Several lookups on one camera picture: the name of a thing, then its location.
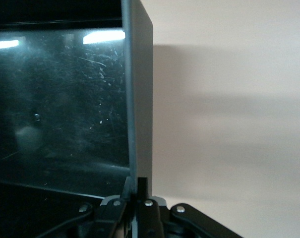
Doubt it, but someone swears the black rectangular plastic box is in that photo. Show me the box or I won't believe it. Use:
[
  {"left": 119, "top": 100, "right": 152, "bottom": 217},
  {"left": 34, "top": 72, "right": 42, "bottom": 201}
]
[{"left": 0, "top": 0, "right": 154, "bottom": 238}]

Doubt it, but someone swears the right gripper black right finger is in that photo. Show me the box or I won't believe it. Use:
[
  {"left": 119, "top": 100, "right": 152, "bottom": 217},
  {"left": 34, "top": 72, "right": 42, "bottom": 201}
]
[{"left": 136, "top": 178, "right": 242, "bottom": 238}]

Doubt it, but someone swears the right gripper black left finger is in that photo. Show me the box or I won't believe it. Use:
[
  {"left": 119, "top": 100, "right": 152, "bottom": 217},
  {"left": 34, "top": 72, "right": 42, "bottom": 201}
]
[{"left": 40, "top": 177, "right": 136, "bottom": 238}]

